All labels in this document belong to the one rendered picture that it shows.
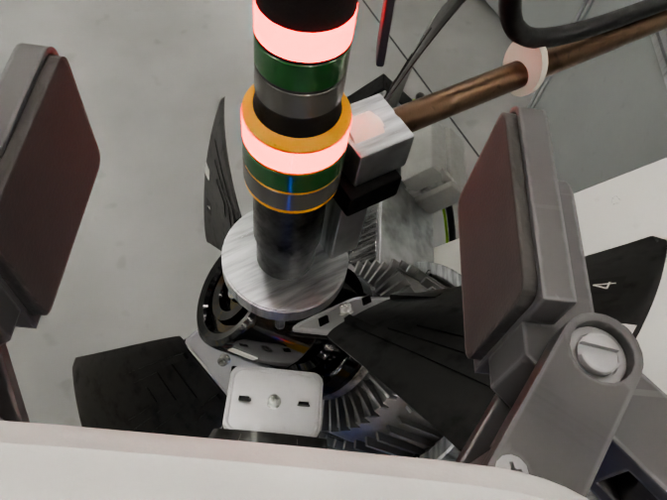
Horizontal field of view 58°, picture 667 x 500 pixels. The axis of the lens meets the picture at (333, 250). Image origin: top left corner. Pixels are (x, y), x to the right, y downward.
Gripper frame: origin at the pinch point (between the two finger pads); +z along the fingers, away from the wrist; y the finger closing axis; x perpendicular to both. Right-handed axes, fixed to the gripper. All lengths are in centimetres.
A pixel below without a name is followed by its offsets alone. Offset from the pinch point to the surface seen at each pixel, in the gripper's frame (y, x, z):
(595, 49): 15.1, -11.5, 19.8
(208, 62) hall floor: -43, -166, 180
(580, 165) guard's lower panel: 70, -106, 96
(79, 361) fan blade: -26, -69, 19
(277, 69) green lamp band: -0.8, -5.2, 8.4
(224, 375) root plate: -6, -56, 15
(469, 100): 8.0, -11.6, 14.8
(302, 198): 0.4, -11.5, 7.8
